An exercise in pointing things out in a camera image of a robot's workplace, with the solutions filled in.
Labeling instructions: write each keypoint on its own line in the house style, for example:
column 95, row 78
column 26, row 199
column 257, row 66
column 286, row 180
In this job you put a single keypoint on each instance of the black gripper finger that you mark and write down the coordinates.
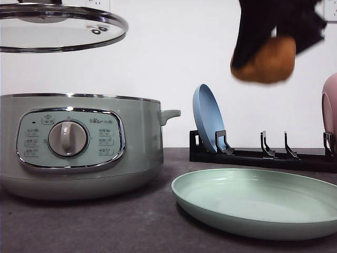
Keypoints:
column 301, row 22
column 257, row 18

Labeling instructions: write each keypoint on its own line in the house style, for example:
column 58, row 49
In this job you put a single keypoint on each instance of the brown potato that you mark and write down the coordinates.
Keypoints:
column 273, row 63

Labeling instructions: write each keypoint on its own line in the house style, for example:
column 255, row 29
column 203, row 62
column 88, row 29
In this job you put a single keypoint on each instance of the green plate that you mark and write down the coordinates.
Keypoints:
column 261, row 203

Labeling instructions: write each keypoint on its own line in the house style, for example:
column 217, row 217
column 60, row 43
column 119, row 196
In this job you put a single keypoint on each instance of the glass steamer lid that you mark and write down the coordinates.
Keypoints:
column 45, row 26

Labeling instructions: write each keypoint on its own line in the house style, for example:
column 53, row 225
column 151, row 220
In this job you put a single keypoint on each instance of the pink plate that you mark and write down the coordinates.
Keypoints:
column 329, row 109

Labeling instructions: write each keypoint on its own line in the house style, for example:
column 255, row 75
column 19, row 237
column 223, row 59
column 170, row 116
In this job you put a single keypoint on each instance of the blue plate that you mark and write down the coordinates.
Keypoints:
column 208, row 116

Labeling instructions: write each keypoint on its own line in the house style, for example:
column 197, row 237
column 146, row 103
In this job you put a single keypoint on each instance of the black plate rack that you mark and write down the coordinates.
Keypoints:
column 322, row 162

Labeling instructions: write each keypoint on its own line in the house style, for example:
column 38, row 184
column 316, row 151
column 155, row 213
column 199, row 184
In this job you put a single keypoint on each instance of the green electric steamer pot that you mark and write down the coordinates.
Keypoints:
column 82, row 147

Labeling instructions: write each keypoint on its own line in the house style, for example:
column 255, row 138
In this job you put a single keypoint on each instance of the grey table mat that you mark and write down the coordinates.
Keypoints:
column 153, row 221

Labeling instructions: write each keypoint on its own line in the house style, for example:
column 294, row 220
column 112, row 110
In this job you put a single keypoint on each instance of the white wall socket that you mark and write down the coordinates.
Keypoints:
column 331, row 10
column 103, row 5

